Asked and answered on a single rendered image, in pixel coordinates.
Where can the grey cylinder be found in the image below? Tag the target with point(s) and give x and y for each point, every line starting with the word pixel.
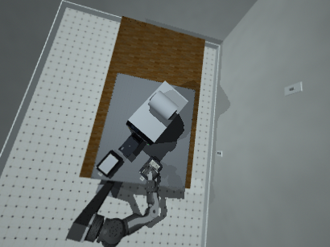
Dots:
pixel 161 104

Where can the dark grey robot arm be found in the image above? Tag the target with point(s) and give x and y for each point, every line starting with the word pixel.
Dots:
pixel 113 230

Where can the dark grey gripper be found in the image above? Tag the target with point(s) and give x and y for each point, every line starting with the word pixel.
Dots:
pixel 147 170

